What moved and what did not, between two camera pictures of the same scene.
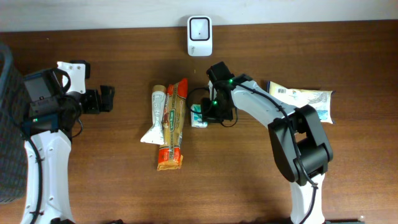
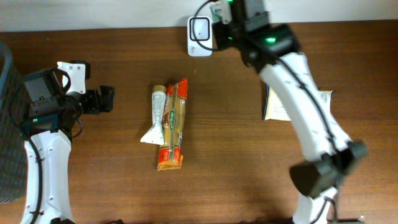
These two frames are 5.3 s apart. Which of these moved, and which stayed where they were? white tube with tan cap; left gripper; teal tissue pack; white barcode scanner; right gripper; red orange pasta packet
Moved: right gripper; teal tissue pack
Stayed: white barcode scanner; red orange pasta packet; left gripper; white tube with tan cap
